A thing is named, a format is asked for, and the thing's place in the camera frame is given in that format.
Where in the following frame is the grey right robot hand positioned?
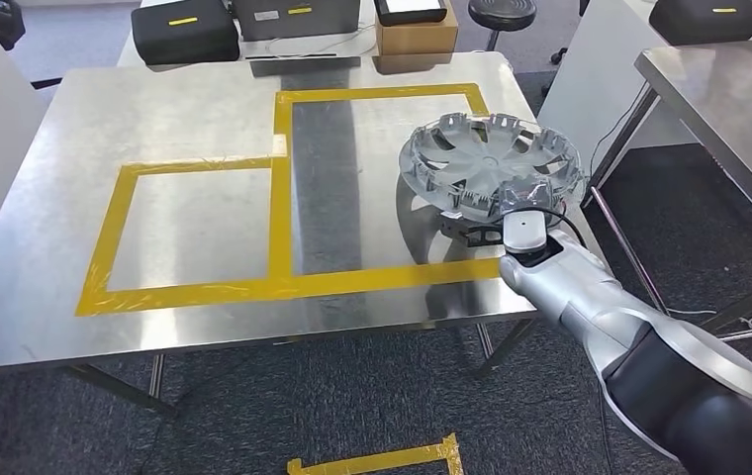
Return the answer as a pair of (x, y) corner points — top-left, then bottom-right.
(439, 180), (564, 249)

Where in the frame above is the silver plastic wheel hubcap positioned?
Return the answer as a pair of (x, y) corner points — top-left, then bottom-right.
(397, 112), (589, 225)

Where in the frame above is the steel workbench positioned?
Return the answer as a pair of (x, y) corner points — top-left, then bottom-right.
(0, 50), (672, 460)

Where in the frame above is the black round stool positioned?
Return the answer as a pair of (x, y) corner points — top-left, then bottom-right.
(467, 0), (538, 52)

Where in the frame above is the cardboard box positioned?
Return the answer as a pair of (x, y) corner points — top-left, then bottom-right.
(374, 6), (459, 57)

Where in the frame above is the black tablet device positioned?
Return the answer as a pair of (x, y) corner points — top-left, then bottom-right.
(373, 0), (449, 28)

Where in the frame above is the black case yellow label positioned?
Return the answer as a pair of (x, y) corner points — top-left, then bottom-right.
(649, 0), (752, 46)
(130, 0), (240, 67)

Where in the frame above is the grey case yellow label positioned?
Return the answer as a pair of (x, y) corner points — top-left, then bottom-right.
(232, 0), (362, 43)

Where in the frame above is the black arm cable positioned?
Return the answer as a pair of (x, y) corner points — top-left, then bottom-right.
(539, 208), (589, 251)

